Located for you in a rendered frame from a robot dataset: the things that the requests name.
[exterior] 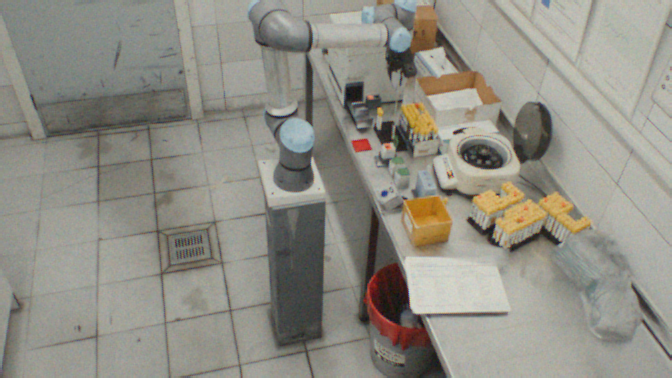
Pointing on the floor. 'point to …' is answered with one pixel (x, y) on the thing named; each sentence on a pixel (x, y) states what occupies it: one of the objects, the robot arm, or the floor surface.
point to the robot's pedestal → (296, 269)
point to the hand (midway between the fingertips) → (397, 88)
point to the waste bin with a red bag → (379, 313)
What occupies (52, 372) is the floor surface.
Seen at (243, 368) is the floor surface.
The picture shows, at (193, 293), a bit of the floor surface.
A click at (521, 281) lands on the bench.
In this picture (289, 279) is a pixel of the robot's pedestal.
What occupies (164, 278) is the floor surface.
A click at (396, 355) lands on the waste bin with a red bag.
